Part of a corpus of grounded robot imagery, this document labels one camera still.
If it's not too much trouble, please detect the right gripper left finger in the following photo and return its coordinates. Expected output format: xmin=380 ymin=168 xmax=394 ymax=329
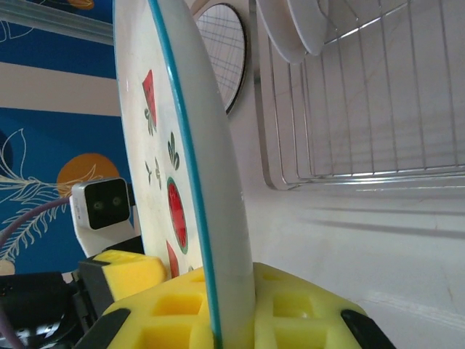
xmin=77 ymin=267 xmax=223 ymax=349

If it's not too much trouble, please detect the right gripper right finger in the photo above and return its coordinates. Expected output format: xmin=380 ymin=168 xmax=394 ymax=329
xmin=252 ymin=262 xmax=397 ymax=349

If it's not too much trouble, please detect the watermelon print plate teal rim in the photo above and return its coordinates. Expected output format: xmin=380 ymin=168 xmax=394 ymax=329
xmin=111 ymin=0 xmax=257 ymax=349

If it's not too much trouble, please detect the metal wire dish rack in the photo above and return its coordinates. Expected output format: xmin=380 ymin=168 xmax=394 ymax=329
xmin=248 ymin=0 xmax=465 ymax=192

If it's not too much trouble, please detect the large grid line plate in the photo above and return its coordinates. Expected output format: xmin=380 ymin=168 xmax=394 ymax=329
xmin=195 ymin=3 xmax=248 ymax=110

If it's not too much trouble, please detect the small plate dark lettered rim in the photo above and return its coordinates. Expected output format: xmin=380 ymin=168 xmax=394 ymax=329
xmin=255 ymin=0 xmax=307 ymax=66

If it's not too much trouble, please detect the small white printed plate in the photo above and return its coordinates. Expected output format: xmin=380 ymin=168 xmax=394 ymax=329
xmin=286 ymin=0 xmax=331 ymax=57

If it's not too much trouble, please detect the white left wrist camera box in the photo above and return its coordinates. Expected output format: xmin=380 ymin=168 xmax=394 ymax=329
xmin=70 ymin=177 xmax=143 ymax=257

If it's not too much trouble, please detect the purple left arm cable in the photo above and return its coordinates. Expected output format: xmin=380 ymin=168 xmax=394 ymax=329
xmin=0 ymin=198 xmax=73 ymax=349

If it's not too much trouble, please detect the aluminium frame post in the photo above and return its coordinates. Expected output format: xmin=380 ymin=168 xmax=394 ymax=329
xmin=0 ymin=7 xmax=114 ymax=47

